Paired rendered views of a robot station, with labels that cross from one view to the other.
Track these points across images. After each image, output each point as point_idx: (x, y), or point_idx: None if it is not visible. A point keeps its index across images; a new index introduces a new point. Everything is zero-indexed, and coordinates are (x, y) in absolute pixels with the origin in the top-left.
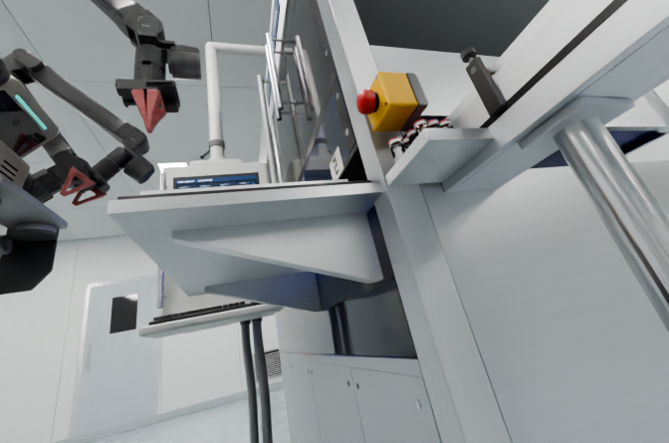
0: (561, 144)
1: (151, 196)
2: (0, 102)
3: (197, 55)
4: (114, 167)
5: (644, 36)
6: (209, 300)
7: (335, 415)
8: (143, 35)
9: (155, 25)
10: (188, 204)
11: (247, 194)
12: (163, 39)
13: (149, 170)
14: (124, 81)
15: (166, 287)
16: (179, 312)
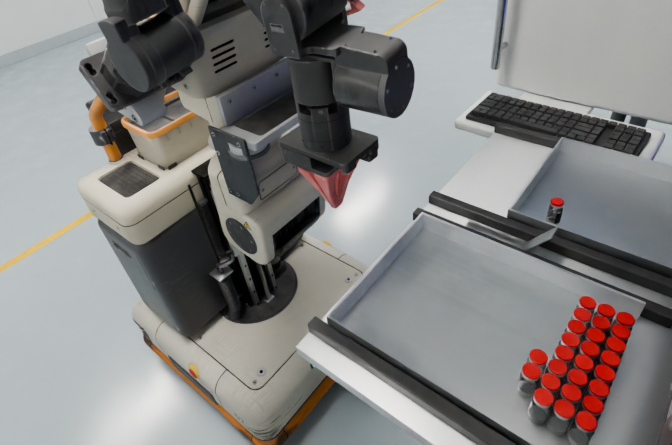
0: None
1: (330, 341)
2: None
3: (380, 95)
4: None
5: None
6: (566, 72)
7: None
8: (281, 55)
9: (290, 26)
10: (349, 390)
11: (400, 423)
12: (321, 17)
13: None
14: (287, 150)
15: (510, 31)
16: (522, 72)
